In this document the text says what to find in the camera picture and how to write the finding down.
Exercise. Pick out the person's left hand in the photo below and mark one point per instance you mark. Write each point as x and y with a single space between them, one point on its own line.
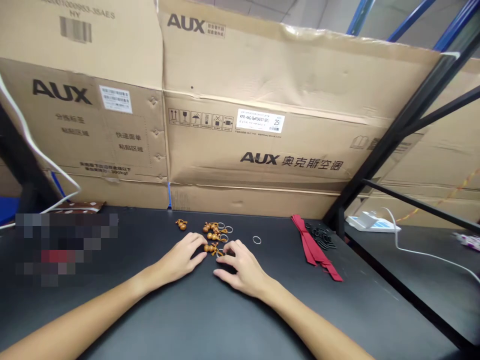
180 262

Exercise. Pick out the person's right hand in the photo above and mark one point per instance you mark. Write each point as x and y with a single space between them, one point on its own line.
249 273

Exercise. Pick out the wooden gourd charm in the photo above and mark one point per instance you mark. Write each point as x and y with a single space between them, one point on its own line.
207 227
181 224
212 236
211 248

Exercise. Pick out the pile of red ribbons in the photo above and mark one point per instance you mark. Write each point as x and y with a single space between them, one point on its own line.
313 247

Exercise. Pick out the flat low cardboard carton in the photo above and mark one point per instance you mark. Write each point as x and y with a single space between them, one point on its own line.
225 198

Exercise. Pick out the pile of black clips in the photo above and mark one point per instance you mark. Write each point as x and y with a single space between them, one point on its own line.
321 234

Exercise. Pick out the brown patterned packet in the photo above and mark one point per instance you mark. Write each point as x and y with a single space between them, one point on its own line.
80 206

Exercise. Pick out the white power strip with charger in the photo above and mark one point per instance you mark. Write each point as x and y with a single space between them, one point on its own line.
369 222

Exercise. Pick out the blue plastic bin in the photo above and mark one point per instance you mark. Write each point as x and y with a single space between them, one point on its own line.
56 191

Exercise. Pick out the cardboard carton with small label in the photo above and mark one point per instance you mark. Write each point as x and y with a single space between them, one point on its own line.
75 131

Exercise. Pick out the large creased cardboard carton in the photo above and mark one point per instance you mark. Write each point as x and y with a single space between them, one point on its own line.
292 93

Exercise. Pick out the pink and white packet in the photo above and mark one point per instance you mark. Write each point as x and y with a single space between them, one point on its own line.
468 240

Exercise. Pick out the stack of cartons behind shelf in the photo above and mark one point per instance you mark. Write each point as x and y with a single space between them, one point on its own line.
450 150

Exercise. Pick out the cardboard carton with barcode print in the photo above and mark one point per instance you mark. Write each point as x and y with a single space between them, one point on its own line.
93 37

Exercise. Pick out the black metal shelf frame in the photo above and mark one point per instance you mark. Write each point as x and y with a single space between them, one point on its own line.
410 122

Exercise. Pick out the blue metal shelf frame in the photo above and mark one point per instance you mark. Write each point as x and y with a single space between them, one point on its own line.
407 18

